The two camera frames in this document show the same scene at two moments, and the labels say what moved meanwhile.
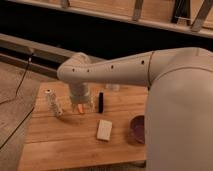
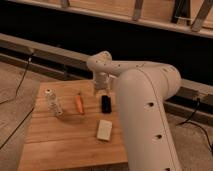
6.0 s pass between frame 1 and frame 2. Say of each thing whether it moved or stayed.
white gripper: moved
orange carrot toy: stayed
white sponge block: stayed
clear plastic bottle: stayed
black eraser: moved
